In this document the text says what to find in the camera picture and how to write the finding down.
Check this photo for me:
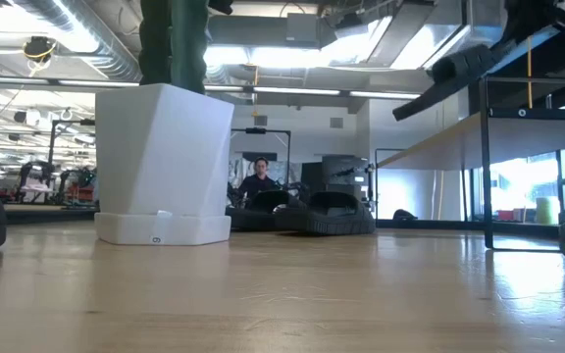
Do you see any long ceiling light strip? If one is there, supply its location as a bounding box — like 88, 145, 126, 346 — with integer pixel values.
252, 86, 341, 96
348, 89, 422, 101

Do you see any black metal frame stand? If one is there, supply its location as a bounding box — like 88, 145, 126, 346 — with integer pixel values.
231, 126, 292, 195

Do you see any yellow-green cylinder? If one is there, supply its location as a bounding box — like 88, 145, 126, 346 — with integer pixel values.
536, 197, 556, 226

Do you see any black yellow ceiling device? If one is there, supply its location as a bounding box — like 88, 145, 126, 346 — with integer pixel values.
22, 36, 58, 65

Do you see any background robot workstation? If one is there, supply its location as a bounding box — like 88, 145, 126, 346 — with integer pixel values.
0, 161, 98, 207

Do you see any wooden shelf with black frame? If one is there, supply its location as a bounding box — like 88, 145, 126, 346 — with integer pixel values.
377, 73, 565, 253

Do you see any silver rectangular ceiling duct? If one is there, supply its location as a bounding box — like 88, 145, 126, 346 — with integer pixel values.
319, 0, 509, 77

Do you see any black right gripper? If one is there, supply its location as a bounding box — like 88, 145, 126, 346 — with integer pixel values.
503, 0, 565, 43

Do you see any green cactus plant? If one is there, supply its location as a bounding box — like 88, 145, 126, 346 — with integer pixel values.
138, 0, 210, 95

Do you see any white angular plant pot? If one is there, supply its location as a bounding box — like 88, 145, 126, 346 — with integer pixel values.
93, 82, 235, 246

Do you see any black equipment cabinet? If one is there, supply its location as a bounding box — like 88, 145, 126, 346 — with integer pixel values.
300, 154, 371, 198

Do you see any yellow hanging strap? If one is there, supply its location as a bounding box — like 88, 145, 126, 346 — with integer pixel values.
526, 36, 534, 110

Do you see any person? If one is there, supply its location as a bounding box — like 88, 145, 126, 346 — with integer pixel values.
238, 156, 277, 197

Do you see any clear numbered tape label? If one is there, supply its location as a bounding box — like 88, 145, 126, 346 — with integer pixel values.
150, 210, 174, 245

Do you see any silver round ceiling duct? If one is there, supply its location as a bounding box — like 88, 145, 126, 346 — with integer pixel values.
15, 0, 142, 82

